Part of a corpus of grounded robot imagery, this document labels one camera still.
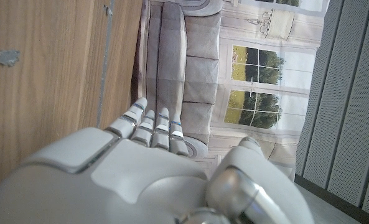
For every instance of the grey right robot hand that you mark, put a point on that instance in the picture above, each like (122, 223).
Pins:
(125, 180)

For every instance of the printed living room backdrop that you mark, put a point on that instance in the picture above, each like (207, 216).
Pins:
(249, 62)

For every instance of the dark backdrop rail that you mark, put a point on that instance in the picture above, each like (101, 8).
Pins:
(336, 199)

